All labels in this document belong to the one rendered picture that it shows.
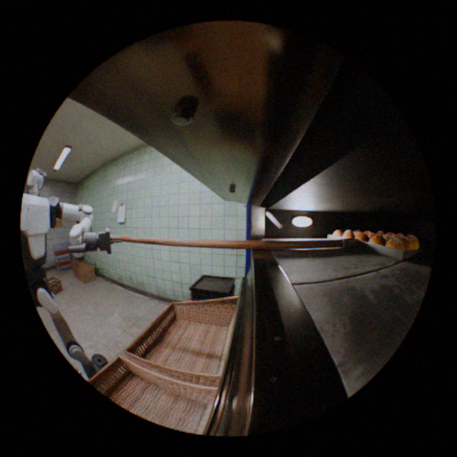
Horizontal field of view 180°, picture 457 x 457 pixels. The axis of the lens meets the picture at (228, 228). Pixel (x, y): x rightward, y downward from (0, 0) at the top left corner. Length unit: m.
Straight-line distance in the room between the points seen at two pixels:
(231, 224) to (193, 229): 0.49
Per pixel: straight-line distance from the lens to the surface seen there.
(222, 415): 0.33
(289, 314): 0.16
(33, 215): 0.75
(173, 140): 0.20
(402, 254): 0.51
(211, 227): 1.77
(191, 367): 0.80
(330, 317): 0.17
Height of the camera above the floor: 1.27
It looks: 3 degrees down
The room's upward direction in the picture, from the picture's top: straight up
